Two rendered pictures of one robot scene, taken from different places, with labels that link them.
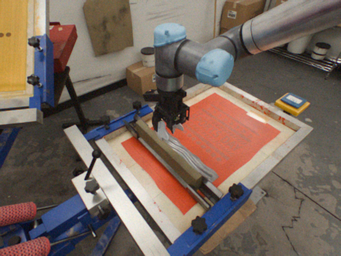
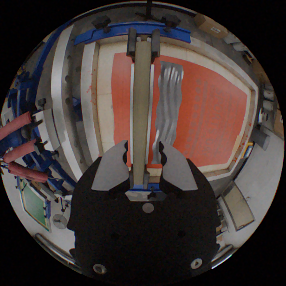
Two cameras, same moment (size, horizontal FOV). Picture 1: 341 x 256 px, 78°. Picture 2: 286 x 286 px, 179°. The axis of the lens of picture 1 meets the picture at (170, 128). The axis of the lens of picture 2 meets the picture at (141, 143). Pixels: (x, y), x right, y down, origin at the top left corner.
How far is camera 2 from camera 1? 0.69 m
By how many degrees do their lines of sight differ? 70
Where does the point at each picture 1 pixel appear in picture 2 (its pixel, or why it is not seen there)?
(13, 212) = (21, 124)
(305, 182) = not seen: hidden behind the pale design
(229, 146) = (203, 149)
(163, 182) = (121, 136)
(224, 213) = (138, 189)
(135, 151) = (121, 74)
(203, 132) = (208, 118)
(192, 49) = not seen: outside the picture
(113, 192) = (63, 138)
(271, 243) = not seen: hidden behind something
